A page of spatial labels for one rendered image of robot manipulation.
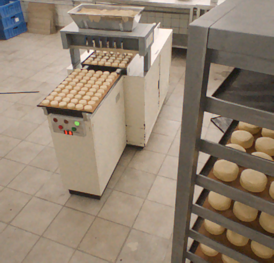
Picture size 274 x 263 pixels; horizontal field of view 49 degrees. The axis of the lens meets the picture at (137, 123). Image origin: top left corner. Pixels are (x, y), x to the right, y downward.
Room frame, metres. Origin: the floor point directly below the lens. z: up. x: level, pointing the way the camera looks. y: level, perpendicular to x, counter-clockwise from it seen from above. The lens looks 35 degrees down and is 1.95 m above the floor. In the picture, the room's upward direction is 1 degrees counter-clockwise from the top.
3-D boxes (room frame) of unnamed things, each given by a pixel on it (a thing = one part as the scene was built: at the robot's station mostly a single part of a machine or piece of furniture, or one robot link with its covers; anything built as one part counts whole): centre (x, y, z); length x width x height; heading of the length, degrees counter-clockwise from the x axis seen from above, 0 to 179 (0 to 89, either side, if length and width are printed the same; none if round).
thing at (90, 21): (2.51, 0.23, 1.25); 0.56 x 0.29 x 0.14; 73
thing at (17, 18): (6.05, 2.53, 0.30); 0.60 x 0.40 x 0.20; 158
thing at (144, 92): (2.97, 0.09, 0.42); 1.28 x 0.72 x 0.84; 163
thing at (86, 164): (2.03, 0.37, 0.45); 0.70 x 0.34 x 0.90; 163
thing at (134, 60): (2.91, -0.11, 0.88); 1.28 x 0.01 x 0.07; 163
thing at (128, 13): (2.51, 0.22, 1.28); 0.54 x 0.27 x 0.06; 73
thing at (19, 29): (6.05, 2.53, 0.10); 0.60 x 0.40 x 0.20; 155
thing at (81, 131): (1.68, 0.47, 0.77); 0.24 x 0.04 x 0.14; 73
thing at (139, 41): (2.51, 0.23, 1.01); 0.72 x 0.33 x 0.34; 73
